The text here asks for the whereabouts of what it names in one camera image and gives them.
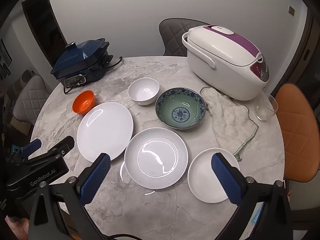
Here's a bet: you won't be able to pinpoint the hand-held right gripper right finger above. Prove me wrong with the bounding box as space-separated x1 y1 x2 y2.
211 152 293 240

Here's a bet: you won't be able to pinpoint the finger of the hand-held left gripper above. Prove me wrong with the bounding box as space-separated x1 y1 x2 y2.
28 136 75 167
6 139 42 165

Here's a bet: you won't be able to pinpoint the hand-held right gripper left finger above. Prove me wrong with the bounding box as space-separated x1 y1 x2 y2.
29 152 112 240

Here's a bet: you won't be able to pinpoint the small white plate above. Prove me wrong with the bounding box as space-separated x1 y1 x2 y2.
187 148 240 204

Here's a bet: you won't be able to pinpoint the orange bowl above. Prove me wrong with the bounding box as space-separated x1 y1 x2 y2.
72 90 97 116

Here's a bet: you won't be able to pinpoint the deep white plate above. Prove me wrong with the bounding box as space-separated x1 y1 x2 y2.
124 127 188 190

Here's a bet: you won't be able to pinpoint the large flat white plate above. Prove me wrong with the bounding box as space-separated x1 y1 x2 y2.
77 102 134 162

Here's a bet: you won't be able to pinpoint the beige quilted chair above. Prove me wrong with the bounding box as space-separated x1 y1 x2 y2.
14 75 50 125

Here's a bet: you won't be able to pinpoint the white cloth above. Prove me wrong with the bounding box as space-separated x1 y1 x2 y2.
200 87 259 160

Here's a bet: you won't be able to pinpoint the clear glass cup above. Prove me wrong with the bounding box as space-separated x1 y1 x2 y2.
255 94 278 121

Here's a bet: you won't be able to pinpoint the blue green patterned bowl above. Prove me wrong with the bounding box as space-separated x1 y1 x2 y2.
155 87 206 130

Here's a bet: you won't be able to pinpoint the orange leather chair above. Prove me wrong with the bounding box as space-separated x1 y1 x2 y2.
274 83 320 183

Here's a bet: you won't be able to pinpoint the blue electric cooker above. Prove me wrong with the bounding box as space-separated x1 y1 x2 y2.
51 38 112 87

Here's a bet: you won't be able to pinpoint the small white bowl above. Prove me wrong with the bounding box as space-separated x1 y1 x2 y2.
128 78 160 105

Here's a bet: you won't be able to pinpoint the white purple rice cooker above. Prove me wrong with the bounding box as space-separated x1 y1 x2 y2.
182 25 269 101

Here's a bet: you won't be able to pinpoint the grey quilted chair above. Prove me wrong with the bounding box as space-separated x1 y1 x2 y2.
159 18 209 57

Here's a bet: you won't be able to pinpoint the wall picture frames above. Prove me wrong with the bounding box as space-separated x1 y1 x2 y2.
0 39 12 80

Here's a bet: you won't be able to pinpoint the black power cable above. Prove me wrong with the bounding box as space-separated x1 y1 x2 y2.
62 56 123 94

